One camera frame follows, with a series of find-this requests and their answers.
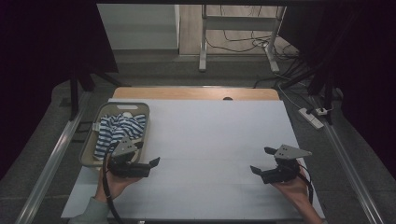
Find person's right hand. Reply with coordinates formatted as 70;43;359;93
270;163;312;207

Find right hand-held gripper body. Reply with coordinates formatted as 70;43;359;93
261;144;313;185

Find beige plastic basket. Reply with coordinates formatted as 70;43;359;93
78;102;151;169

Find white cabinet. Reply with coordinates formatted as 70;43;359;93
96;3;181;50

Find person's left hand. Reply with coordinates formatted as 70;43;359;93
94;155;144;203

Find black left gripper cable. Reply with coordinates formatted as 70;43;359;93
102;140;125;224

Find white power cable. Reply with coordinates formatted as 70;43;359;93
276;83;304;110

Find metal floor rail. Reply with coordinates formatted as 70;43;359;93
311;95;387;224
13;91;92;224

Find black floor cables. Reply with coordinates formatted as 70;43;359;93
205;4;311;90

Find wooden table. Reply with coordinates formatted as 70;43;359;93
111;86;280;102

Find white power strip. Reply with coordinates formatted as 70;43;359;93
298;106;325;131

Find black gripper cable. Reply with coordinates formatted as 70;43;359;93
102;140;125;224
297;163;315;206

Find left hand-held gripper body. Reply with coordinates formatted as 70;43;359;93
106;136;152;179

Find blue white striped garment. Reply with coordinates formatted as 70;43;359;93
92;112;148;161

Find white metal desk frame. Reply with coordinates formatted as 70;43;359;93
198;4;288;74

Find white table mat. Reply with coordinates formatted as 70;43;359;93
60;98;326;221

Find dark curtain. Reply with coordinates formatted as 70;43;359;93
0;0;120;181
278;0;396;172

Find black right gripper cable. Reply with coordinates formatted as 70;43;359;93
297;163;315;206

